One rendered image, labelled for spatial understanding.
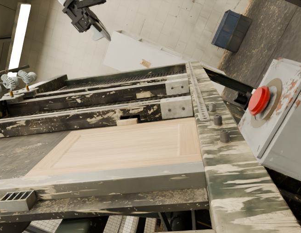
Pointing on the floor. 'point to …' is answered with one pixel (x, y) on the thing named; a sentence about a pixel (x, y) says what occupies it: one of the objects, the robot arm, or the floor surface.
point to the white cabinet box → (143, 55)
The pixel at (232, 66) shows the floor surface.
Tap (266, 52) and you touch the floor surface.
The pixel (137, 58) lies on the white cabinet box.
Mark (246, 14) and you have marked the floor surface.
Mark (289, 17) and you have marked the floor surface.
